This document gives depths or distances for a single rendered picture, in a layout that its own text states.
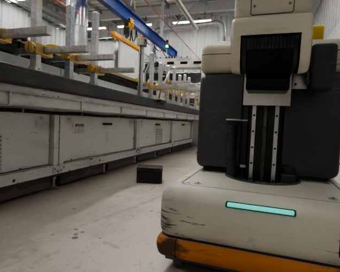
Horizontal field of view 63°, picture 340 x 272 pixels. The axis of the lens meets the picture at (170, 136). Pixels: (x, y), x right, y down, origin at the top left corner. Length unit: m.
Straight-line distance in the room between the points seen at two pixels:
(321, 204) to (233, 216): 0.24
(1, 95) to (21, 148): 0.48
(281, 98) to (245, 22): 0.31
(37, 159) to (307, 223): 1.54
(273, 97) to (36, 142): 1.40
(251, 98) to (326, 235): 0.50
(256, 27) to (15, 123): 1.36
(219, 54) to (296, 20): 0.39
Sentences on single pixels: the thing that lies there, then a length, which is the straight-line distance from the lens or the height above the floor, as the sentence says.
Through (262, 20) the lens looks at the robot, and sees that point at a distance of 0.90.
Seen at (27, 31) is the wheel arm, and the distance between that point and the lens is 1.29.
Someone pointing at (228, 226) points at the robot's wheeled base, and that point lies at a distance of 0.88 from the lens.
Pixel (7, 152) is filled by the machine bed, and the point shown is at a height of 0.28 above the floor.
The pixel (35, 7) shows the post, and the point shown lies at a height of 1.00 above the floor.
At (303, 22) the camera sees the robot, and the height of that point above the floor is 0.77.
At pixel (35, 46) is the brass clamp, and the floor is 0.81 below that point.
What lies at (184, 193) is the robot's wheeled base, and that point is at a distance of 0.89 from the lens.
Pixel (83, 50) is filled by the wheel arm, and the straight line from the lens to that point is 1.42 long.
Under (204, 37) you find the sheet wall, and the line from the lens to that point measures 12.50.
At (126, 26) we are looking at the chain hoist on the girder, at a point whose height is 3.04.
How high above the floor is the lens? 0.48
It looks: 3 degrees down
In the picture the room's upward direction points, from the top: 3 degrees clockwise
